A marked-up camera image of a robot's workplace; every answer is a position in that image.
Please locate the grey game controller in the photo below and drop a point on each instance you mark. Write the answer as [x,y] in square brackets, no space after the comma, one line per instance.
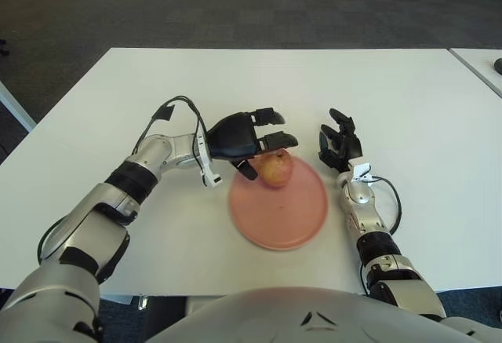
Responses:
[498,65]

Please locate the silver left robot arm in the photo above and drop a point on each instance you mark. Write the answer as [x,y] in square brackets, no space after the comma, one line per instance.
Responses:
[98,209]

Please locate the red yellow apple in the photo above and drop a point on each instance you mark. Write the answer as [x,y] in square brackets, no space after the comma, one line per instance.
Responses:
[276,172]

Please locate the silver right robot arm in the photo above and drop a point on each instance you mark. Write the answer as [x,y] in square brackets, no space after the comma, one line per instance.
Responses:
[361,198]

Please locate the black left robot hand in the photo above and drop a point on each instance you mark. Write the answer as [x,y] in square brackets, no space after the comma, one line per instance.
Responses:
[231,137]

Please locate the pink round plate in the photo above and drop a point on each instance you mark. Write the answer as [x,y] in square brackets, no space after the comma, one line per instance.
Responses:
[282,221]

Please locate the grey robot torso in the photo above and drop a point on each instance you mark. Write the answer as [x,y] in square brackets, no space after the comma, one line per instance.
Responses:
[274,313]

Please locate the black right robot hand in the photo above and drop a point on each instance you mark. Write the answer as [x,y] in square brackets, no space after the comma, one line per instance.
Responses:
[349,147]

